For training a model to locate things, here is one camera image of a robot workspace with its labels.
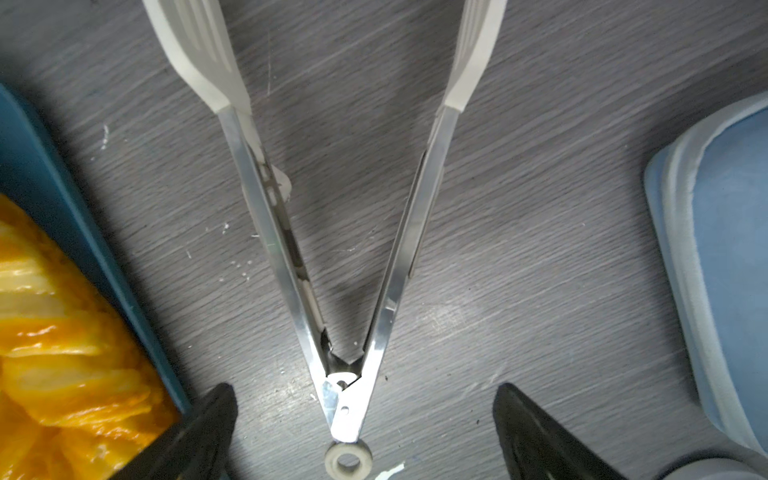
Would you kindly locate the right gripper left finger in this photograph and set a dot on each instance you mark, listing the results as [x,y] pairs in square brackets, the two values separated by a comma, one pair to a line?
[196,447]

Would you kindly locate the teal tray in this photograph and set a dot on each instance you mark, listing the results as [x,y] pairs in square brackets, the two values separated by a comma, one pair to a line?
[36,178]

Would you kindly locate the light blue push button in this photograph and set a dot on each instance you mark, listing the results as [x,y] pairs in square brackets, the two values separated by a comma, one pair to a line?
[707,196]

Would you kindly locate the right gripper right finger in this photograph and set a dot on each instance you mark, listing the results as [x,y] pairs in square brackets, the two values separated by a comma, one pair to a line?
[536,446]

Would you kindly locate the long braided bread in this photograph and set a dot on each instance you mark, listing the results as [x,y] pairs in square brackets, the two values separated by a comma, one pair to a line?
[79,398]

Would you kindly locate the metal tongs white tips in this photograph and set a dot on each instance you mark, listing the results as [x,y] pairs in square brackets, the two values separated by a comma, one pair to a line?
[341,158]

